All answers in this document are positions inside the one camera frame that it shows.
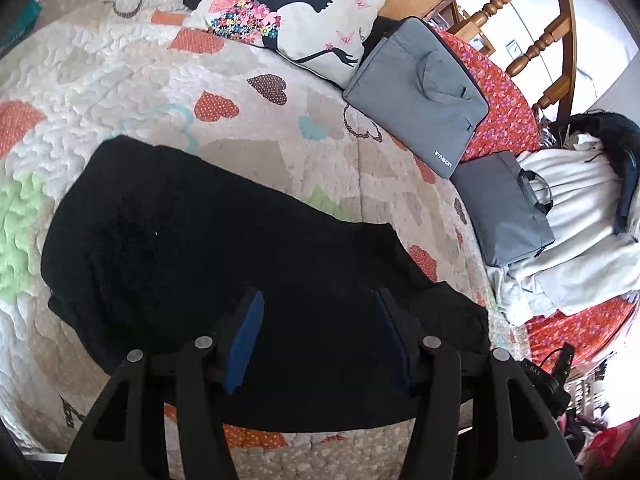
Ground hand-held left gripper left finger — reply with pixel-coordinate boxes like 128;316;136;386
57;290;266;480

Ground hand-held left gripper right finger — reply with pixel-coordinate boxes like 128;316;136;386
372;287;583;480

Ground black pants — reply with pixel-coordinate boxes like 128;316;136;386
41;135;491;433

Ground white clothes pile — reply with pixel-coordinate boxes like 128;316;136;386
487;132;640;326

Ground dark grey laptop bag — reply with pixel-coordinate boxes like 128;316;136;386
450;151;557;268

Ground light grey laptop bag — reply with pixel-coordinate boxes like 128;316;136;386
342;16;490;180

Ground dark blue garment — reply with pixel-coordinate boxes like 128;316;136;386
550;112;640;236

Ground red floral bed sheet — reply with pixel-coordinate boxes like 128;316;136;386
430;27;640;376

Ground heart pattern quilt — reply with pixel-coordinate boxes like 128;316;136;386
0;0;501;480

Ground printed floral figure pillow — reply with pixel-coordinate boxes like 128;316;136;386
182;0;401;88

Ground wooden bed headboard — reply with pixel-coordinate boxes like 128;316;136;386
440;0;578;121

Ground teal box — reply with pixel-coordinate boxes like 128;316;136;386
0;0;43;51

